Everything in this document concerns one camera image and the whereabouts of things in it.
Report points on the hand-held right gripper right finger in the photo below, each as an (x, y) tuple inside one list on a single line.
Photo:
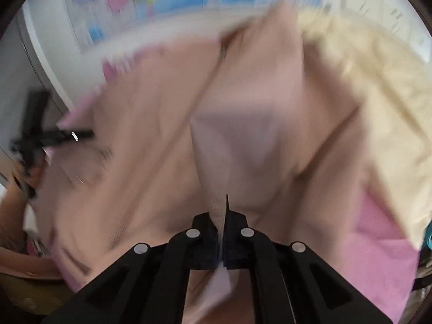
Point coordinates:
[(234, 243)]

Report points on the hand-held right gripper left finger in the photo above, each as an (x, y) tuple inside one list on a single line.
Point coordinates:
[(209, 243)]

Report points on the teal plastic basket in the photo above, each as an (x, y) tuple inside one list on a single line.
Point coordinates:
[(429, 236)]

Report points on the dusty pink zip jacket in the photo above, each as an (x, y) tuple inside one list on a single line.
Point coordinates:
[(152, 125)]

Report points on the cream garment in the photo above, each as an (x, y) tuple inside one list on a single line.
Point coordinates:
[(388, 108)]

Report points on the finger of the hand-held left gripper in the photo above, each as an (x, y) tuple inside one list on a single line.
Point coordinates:
[(67, 136)]

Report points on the person's left forearm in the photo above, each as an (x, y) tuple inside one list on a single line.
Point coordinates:
[(17, 209)]

